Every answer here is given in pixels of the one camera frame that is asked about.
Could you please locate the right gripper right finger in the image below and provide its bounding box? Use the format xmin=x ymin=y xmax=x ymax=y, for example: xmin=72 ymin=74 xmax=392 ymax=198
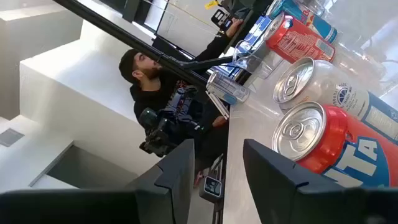
xmin=243 ymin=139 xmax=398 ymax=224

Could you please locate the clear plastic bin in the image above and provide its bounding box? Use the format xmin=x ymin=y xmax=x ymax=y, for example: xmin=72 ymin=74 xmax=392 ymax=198
xmin=232 ymin=15 xmax=284 ymax=80

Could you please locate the black frame beam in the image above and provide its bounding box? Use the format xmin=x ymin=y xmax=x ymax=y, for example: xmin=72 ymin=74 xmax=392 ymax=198
xmin=52 ymin=0 xmax=234 ymax=91

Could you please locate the red Fanta soda can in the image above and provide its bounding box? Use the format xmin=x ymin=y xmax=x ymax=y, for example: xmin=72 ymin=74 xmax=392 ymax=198
xmin=263 ymin=11 xmax=336 ymax=65
xmin=272 ymin=101 xmax=398 ymax=189

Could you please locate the small dark box device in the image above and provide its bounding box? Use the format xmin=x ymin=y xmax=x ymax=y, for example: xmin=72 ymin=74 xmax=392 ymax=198
xmin=198 ymin=175 xmax=223 ymax=203

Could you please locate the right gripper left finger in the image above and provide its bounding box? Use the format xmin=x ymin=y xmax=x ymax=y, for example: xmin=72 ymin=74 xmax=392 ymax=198
xmin=0 ymin=139 xmax=195 ymax=224

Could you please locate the Spindrift lemon soda can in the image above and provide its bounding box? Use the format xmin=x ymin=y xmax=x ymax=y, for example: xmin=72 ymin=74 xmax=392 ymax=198
xmin=272 ymin=57 xmax=398 ymax=144

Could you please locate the person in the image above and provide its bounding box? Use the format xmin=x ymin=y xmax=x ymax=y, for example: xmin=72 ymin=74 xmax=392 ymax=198
xmin=118 ymin=17 xmax=244 ymax=189

